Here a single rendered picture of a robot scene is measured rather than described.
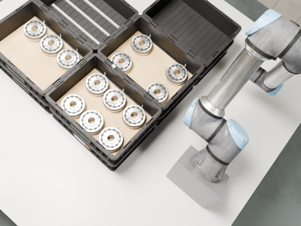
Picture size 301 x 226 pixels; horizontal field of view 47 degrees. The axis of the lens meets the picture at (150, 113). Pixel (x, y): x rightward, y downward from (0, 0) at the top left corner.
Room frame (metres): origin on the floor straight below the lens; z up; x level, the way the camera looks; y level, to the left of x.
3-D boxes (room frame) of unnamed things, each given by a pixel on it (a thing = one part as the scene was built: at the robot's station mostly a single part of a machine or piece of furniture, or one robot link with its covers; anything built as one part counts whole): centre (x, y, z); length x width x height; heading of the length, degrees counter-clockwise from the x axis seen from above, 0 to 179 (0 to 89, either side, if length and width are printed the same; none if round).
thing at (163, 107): (0.83, 0.07, 0.92); 0.40 x 0.30 x 0.02; 66
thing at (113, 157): (0.55, 0.19, 0.92); 0.40 x 0.30 x 0.02; 66
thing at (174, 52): (0.83, 0.07, 0.87); 0.40 x 0.30 x 0.11; 66
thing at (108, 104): (0.61, 0.17, 0.86); 0.10 x 0.10 x 0.01
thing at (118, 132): (0.44, 0.12, 0.86); 0.10 x 0.10 x 0.01
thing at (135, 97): (0.55, 0.19, 0.87); 0.40 x 0.30 x 0.11; 66
